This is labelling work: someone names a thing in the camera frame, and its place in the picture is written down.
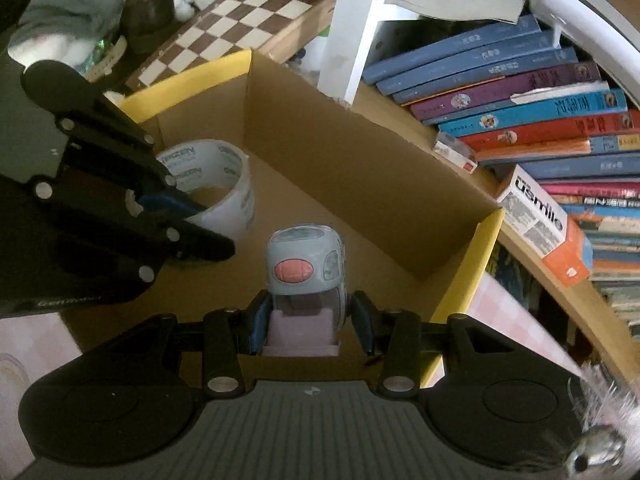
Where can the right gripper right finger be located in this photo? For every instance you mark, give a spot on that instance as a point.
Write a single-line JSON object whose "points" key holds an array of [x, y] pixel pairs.
{"points": [[395, 336]]}

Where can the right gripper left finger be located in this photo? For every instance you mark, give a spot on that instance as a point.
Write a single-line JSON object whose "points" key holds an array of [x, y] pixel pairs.
{"points": [[230, 333]]}

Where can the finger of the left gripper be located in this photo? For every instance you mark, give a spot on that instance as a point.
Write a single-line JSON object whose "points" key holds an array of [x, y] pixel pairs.
{"points": [[187, 242], [173, 202]]}

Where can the clear tape roll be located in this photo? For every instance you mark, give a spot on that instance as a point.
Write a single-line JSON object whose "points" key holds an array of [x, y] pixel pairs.
{"points": [[219, 172]]}

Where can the grey blue stamp toy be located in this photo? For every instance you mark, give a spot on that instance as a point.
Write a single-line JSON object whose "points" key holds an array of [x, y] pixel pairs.
{"points": [[306, 279]]}

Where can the yellow cardboard box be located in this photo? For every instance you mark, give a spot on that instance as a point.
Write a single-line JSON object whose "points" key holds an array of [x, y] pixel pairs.
{"points": [[417, 232]]}

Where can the pink cartoon desk mat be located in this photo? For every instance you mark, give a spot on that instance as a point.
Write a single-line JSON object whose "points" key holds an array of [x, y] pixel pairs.
{"points": [[32, 347]]}

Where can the toothpaste box on shelf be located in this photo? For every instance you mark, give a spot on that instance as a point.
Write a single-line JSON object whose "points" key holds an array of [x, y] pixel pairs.
{"points": [[545, 227]]}

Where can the wooden chessboard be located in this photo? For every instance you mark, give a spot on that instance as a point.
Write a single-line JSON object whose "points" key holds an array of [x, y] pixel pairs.
{"points": [[277, 29]]}

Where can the row of leaning books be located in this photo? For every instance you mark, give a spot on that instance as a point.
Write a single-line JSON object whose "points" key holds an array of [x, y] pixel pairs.
{"points": [[557, 110]]}

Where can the white bookshelf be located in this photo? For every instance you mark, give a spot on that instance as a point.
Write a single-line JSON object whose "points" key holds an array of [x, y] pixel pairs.
{"points": [[450, 20]]}

